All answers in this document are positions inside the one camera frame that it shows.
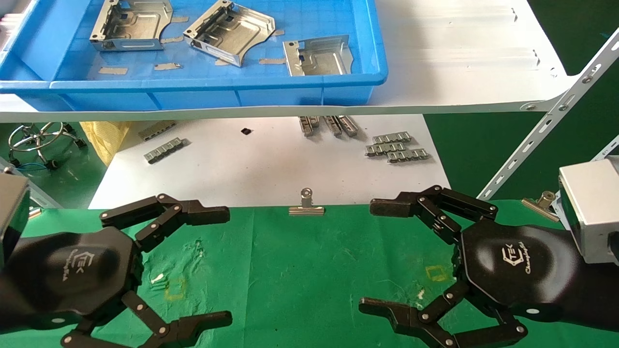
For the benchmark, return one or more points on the white upper shelf board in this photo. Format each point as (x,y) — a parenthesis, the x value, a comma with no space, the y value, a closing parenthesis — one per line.
(459,58)

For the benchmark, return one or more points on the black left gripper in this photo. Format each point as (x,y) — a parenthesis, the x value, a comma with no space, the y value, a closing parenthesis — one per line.
(72,270)

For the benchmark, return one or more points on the small black chip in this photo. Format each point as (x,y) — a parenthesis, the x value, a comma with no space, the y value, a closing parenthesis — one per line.
(246,131)

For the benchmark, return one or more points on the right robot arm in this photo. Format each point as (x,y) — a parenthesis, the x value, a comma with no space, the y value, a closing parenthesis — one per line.
(599,290)

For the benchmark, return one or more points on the bent sheet metal bracket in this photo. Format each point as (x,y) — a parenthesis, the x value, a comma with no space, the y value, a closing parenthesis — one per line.
(321,60)
(237,29)
(135,26)

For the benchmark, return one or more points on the grey slotted angle bar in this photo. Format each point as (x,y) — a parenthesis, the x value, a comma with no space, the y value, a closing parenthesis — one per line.
(46,199)

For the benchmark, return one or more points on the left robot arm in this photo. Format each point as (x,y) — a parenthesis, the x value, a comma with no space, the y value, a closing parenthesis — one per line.
(6,299)

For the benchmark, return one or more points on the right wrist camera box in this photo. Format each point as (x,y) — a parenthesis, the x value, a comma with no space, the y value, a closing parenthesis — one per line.
(590,208)

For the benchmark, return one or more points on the white slotted angle post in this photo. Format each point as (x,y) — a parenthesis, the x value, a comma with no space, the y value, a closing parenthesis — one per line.
(546,125)
(607,149)

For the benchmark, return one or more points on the blue plastic tray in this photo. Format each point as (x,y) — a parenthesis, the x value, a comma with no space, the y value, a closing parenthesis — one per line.
(203,89)

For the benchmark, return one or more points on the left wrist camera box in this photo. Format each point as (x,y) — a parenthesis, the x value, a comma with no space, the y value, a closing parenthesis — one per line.
(12,212)

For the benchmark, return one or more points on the white shelf board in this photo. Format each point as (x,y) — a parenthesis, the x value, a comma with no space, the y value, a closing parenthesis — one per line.
(271,169)
(459,58)

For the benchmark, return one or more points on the chrome chair base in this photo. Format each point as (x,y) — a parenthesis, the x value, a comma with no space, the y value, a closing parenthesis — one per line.
(46,137)

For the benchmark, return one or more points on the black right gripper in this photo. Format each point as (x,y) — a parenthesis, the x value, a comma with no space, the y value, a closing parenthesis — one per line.
(517,266)

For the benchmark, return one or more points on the yellow cloth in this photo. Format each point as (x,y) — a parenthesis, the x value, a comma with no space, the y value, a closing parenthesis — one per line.
(106,140)

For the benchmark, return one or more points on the green table cloth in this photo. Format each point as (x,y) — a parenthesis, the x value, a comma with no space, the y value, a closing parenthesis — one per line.
(300,270)

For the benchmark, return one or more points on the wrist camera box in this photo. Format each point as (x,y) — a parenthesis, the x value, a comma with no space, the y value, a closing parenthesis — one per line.
(12,212)
(590,208)

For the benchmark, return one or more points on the white lower shelf board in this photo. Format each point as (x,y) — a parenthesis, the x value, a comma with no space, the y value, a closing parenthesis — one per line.
(271,169)

